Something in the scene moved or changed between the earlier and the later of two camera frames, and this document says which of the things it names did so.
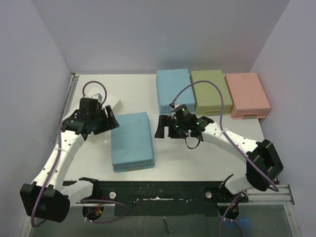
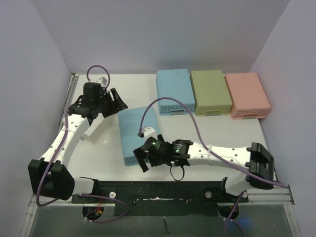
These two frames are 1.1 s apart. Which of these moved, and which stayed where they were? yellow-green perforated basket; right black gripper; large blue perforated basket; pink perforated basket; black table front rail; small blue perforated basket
Moved: right black gripper; small blue perforated basket
Stayed: yellow-green perforated basket; black table front rail; pink perforated basket; large blue perforated basket
